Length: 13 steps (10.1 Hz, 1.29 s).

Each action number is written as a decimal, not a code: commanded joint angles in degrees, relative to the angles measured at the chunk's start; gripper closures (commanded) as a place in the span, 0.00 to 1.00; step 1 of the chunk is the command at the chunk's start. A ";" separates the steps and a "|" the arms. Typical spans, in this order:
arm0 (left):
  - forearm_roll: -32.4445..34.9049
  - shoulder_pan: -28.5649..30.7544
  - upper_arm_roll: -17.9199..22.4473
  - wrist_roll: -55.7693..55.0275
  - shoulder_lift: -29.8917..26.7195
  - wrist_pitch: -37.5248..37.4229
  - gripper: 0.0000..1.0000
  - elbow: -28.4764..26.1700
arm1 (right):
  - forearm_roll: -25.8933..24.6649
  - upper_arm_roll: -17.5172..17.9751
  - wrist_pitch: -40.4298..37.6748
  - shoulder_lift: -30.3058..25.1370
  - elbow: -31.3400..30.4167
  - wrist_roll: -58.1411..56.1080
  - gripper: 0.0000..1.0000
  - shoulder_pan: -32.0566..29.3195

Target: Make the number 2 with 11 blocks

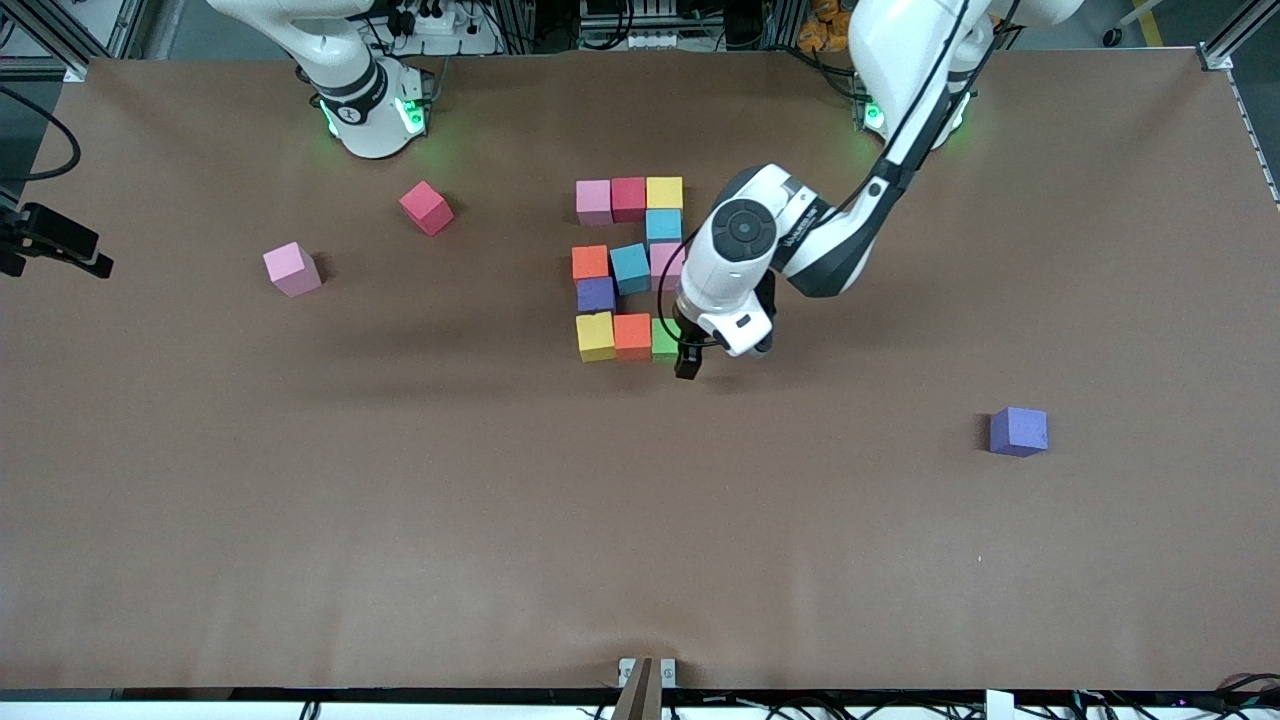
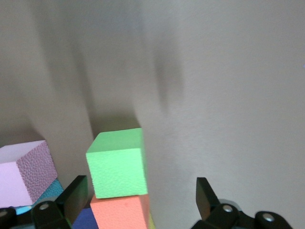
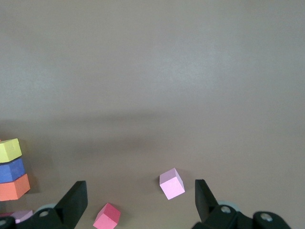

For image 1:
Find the aluminium frame profile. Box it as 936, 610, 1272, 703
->
1200, 0, 1280, 73
0, 0, 151, 83

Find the orange snack bag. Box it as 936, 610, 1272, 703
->
797, 0, 853, 53

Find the tan camera post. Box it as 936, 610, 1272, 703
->
612, 657, 663, 720

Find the white metal bracket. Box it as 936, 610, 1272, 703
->
618, 657, 678, 690

